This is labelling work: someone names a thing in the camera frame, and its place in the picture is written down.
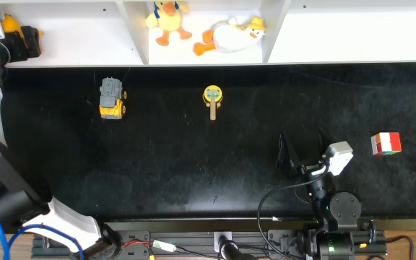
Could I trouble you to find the white shelf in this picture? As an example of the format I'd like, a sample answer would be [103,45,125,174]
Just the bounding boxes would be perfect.
[0,0,416,69]

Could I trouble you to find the grey and yellow toy truck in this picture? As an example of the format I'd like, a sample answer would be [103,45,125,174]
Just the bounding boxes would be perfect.
[98,77,128,121]

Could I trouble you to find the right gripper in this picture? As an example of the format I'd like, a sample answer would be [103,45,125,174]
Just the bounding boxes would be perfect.
[275,126,335,178]

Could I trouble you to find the mounting rail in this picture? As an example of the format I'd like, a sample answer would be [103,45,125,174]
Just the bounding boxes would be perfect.
[30,229,415,260]

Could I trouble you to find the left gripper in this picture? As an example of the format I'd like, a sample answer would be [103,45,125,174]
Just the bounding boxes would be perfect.
[4,25,43,63]

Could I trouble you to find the black cable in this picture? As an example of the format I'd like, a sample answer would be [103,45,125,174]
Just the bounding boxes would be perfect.
[256,164,330,259]

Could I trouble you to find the white plush duck yellow hat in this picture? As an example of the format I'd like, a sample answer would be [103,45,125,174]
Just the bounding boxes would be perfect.
[193,16,267,57]

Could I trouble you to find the yellow rattle drum toy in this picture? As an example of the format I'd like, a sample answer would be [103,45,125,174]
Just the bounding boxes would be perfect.
[201,84,224,121]

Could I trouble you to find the many-coloured puzzle cube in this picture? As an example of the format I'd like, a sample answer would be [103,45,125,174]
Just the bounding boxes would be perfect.
[370,131,403,157]

